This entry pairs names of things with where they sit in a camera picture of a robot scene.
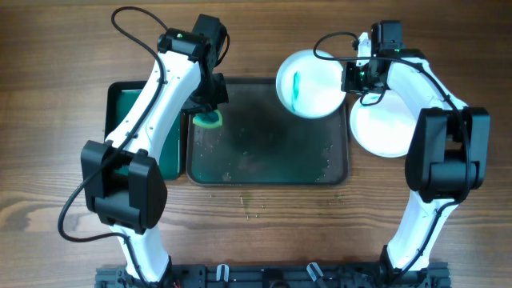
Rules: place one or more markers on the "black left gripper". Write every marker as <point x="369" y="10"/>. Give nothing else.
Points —
<point x="206" y="106"/>

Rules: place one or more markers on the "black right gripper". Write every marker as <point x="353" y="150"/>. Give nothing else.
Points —
<point x="350" y="80"/>

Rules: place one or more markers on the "green and yellow sponge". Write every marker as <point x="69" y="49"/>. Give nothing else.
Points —
<point x="210" y="120"/>

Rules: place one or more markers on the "white plate with green smear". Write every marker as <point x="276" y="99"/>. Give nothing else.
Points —
<point x="384" y="129"/>

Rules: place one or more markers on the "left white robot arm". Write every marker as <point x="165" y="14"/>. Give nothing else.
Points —
<point x="122" y="182"/>

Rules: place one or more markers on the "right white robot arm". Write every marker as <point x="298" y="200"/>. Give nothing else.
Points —
<point x="446" y="157"/>

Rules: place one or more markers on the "dark grey serving tray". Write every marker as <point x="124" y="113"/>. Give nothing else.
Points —
<point x="261" y="143"/>

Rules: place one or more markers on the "black tub of green water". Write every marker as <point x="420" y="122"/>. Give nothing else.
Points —
<point x="121" y="96"/>

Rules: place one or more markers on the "black mounting rail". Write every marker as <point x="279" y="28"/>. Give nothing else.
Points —
<point x="361" y="274"/>

